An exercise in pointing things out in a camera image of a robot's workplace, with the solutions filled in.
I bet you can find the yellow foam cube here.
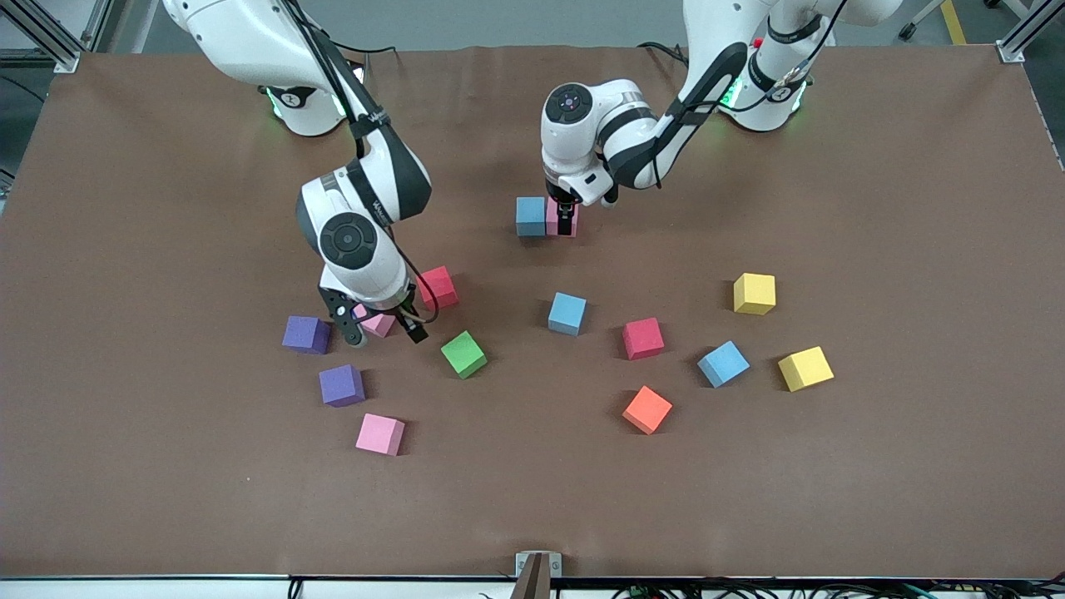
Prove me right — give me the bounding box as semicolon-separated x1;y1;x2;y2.
777;345;835;394
733;272;777;316

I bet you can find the green foam cube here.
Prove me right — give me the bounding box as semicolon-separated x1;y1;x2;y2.
440;329;489;380

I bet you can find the grey cart leg with caster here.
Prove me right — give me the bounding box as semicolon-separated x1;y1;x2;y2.
897;0;945;41

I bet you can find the purple foam cube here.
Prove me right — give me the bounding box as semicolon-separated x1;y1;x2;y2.
281;314;333;356
318;364;367;408

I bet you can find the red foam cube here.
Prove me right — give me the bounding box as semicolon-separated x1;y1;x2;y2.
415;265;461;312

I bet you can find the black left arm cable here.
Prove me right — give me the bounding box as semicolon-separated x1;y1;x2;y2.
657;0;850;126

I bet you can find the crimson foam cube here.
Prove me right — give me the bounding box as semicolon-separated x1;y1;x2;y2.
622;317;666;361

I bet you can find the aluminium frame post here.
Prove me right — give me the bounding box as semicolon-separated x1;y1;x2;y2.
994;0;1065;64
0;0;113;74

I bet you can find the orange foam cube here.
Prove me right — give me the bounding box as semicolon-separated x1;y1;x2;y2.
622;385;674;436

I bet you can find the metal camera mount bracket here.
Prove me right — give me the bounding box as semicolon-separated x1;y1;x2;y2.
512;551;564;599

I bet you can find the blue foam cube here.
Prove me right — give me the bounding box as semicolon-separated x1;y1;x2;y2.
515;196;547;239
696;340;751;389
547;292;587;337

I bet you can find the brown table mat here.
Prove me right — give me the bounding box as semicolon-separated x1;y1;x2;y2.
0;42;1065;581

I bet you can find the pink foam cube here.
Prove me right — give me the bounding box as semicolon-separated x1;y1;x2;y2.
547;196;580;239
355;413;407;457
353;304;398;339

